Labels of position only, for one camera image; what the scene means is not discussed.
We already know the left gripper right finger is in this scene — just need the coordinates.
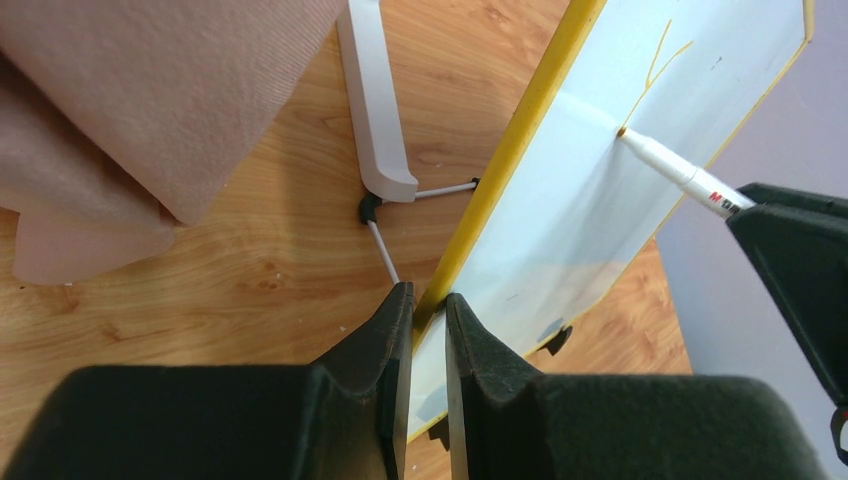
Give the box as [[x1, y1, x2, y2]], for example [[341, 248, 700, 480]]
[[445, 293, 825, 479]]

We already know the yellow framed whiteboard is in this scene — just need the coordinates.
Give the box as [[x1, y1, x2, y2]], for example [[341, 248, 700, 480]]
[[408, 1, 815, 438]]

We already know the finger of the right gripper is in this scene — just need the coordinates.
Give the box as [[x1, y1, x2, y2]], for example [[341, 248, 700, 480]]
[[726, 183, 847, 406]]

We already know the white clothes rack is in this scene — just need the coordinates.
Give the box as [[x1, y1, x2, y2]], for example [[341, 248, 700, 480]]
[[337, 0, 418, 203]]

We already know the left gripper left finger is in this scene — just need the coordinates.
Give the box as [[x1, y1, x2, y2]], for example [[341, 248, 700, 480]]
[[4, 282, 414, 479]]

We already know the white marker pen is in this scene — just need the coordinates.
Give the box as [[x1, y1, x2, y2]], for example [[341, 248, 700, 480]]
[[617, 127, 755, 220]]

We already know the pink cloth garment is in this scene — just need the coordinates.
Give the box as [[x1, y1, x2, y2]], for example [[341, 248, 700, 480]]
[[1, 1, 344, 285]]

